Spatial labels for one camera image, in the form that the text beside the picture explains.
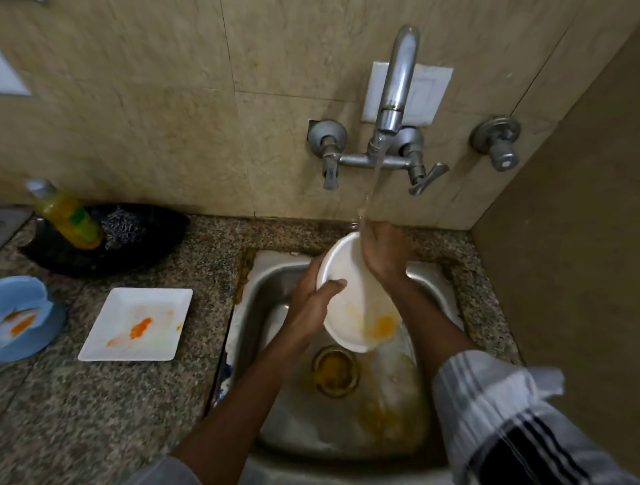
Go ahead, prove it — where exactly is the person's left hand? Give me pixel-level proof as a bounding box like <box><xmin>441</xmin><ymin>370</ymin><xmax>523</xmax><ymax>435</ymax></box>
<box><xmin>284</xmin><ymin>254</ymin><xmax>348</xmax><ymax>341</ymax></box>

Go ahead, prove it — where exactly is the person's right hand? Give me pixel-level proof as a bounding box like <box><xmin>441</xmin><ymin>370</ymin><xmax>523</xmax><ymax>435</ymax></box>
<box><xmin>358</xmin><ymin>216</ymin><xmax>414</xmax><ymax>292</ymax></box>

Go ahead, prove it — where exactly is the round white plate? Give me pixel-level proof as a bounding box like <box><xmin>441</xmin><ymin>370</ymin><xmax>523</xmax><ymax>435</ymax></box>
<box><xmin>316</xmin><ymin>232</ymin><xmax>403</xmax><ymax>354</ymax></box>

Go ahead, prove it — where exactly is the person's right forearm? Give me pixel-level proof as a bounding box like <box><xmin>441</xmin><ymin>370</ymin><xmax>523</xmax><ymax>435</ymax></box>
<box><xmin>385</xmin><ymin>277</ymin><xmax>480</xmax><ymax>385</ymax></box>

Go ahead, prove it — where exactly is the person's left forearm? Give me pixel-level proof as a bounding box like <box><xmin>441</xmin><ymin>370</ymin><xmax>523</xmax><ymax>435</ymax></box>
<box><xmin>169</xmin><ymin>320</ymin><xmax>312</xmax><ymax>485</ymax></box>

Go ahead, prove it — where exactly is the sink drain strainer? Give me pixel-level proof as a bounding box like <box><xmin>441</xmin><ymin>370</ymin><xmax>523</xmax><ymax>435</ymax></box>
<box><xmin>311</xmin><ymin>346</ymin><xmax>362</xmax><ymax>399</ymax></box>

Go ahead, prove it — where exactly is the stainless steel sink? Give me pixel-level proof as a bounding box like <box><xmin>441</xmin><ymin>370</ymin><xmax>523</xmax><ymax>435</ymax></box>
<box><xmin>215</xmin><ymin>249</ymin><xmax>466</xmax><ymax>485</ymax></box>

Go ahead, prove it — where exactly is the square white plate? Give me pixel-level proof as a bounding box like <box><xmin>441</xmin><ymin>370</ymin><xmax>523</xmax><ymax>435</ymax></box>
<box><xmin>77</xmin><ymin>288</ymin><xmax>194</xmax><ymax>362</ymax></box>

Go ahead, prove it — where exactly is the steel wool scrubber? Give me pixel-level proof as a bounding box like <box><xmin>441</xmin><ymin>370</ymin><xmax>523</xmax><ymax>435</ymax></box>
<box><xmin>101</xmin><ymin>208</ymin><xmax>147</xmax><ymax>250</ymax></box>

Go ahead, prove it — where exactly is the striped white sleeve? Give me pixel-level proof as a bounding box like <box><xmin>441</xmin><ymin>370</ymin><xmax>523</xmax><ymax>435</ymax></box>
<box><xmin>432</xmin><ymin>350</ymin><xmax>640</xmax><ymax>485</ymax></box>

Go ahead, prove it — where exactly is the black tray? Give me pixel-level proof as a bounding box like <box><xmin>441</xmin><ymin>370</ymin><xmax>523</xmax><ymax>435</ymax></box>
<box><xmin>18</xmin><ymin>203</ymin><xmax>191</xmax><ymax>278</ymax></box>

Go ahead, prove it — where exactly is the yellow dish soap bottle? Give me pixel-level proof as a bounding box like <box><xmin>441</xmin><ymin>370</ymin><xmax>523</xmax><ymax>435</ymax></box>
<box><xmin>25</xmin><ymin>179</ymin><xmax>105</xmax><ymax>251</ymax></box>

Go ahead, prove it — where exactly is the light blue bowl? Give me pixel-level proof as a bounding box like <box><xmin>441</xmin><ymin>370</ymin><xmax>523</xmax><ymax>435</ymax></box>
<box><xmin>0</xmin><ymin>276</ymin><xmax>68</xmax><ymax>364</ymax></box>

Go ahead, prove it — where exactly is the chrome wall faucet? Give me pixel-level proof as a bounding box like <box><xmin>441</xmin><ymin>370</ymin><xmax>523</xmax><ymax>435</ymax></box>
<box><xmin>306</xmin><ymin>26</ymin><xmax>450</xmax><ymax>196</ymax></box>

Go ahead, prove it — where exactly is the white wall plate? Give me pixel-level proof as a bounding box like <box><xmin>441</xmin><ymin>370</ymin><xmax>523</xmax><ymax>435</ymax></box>
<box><xmin>361</xmin><ymin>61</ymin><xmax>455</xmax><ymax>127</ymax></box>

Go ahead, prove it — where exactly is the chrome wall valve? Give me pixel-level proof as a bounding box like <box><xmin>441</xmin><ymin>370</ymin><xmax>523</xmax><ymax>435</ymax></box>
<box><xmin>469</xmin><ymin>116</ymin><xmax>522</xmax><ymax>173</ymax></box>

